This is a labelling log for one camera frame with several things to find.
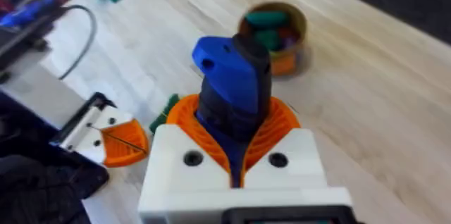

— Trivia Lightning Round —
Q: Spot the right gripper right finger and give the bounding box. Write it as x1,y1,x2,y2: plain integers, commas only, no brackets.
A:
242,96,329,189

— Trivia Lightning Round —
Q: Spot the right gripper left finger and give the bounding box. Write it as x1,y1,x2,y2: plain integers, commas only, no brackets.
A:
140,93,234,194

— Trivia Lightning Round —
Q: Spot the blue electric screwdriver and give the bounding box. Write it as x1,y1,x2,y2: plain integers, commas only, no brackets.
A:
192,33,274,188

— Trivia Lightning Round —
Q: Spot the green toy vegetable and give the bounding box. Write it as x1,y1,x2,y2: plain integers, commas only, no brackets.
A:
149,93,180,135

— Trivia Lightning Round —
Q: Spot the orange tub with toys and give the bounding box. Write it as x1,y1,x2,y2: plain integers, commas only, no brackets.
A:
237,1,307,77

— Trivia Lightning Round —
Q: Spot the left wrist black upright plate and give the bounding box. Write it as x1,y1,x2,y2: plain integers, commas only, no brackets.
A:
0,5,68,79

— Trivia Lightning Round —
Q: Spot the black cable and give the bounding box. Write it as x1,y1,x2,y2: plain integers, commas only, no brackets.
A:
58,4,98,80

